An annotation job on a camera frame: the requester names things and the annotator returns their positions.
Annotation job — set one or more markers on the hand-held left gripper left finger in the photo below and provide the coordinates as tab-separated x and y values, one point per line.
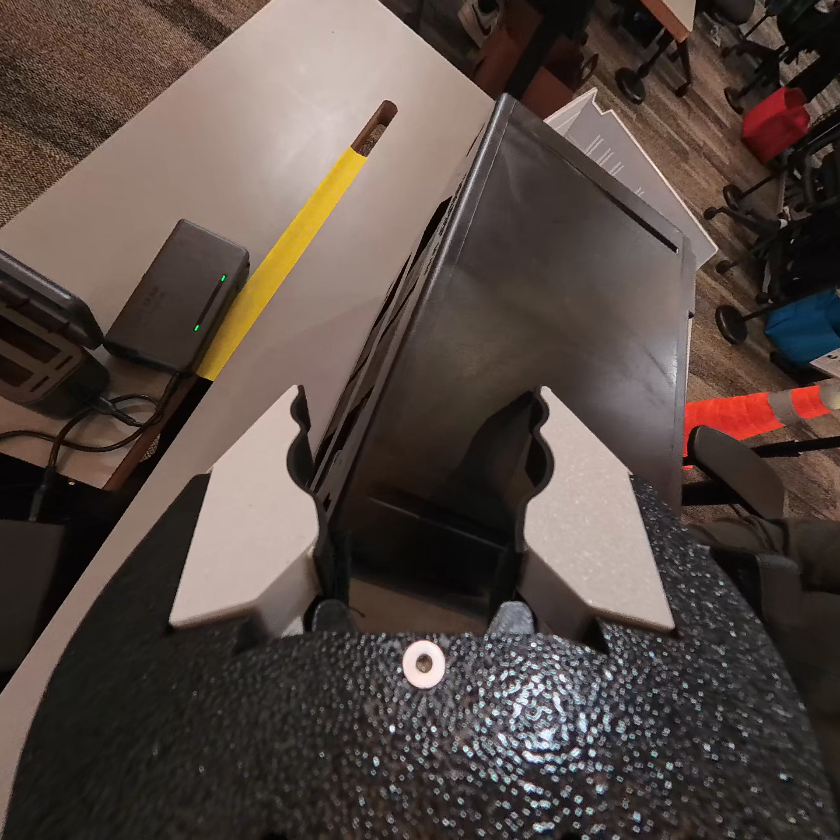
249	525

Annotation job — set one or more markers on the grey power bank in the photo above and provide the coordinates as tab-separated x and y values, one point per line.
177	295

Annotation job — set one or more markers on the black office chair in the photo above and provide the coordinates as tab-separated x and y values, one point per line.
807	249

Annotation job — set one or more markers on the red bag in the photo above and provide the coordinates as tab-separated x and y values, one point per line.
778	128

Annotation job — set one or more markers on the black drawer cabinet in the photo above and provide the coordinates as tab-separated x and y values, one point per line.
525	295

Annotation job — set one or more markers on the white black sneaker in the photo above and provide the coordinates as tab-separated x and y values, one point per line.
476	19

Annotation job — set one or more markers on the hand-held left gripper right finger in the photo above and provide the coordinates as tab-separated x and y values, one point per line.
590	525

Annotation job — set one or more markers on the clear plastic storage bin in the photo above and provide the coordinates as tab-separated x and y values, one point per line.
630	164

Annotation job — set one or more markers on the person's dark clothing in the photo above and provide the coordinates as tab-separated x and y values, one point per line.
787	558

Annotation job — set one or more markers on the black chair armrest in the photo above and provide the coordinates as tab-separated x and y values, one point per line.
735	463

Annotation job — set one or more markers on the blue bag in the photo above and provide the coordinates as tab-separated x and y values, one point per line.
804	328

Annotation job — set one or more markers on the orange traffic cone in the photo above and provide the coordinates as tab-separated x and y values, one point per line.
728	417

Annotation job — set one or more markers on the yellow tape strip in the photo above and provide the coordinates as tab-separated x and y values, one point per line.
295	249

